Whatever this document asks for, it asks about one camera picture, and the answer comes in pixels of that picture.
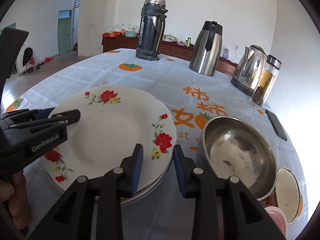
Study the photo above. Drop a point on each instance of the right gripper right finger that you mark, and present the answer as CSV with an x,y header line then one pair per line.
x,y
195,183

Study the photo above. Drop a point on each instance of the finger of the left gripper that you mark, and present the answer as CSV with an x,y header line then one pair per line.
x,y
26,115
68,118

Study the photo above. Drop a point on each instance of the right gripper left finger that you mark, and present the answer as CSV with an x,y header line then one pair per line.
x,y
120,182

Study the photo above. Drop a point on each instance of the blue patterned plate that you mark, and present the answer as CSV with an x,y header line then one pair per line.
x,y
148,189

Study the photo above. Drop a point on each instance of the red flower white plate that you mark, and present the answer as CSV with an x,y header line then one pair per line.
x,y
113,120

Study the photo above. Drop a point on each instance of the stainless steel bowl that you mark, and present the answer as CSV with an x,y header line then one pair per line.
x,y
228,146

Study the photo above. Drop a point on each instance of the pink plastic bowl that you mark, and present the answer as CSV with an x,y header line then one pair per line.
x,y
278,217

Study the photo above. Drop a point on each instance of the white enamel bowl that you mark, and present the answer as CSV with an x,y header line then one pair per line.
x,y
288,194

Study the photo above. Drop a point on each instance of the person's left hand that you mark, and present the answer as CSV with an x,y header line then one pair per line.
x,y
16,195

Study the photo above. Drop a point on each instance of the black chair with clothes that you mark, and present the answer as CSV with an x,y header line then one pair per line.
x,y
28,61

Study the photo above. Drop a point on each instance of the green door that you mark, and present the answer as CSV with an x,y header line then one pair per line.
x,y
64,35

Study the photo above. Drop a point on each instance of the persimmon print tablecloth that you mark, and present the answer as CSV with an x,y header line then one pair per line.
x,y
163,213

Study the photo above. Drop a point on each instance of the black smartphone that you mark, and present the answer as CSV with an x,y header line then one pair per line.
x,y
276,125

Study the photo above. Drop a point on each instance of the glass tea bottle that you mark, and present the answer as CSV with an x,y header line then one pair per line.
x,y
266,82

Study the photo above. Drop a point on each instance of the stainless electric kettle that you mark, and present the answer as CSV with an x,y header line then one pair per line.
x,y
249,70

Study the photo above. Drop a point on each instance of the steel carafe black lid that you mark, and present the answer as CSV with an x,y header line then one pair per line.
x,y
207,49

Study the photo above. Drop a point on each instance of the dark wooden sideboard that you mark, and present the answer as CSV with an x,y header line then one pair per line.
x,y
117,41

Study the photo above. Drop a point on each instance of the dark tall thermos flask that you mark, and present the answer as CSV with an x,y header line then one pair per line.
x,y
152,26

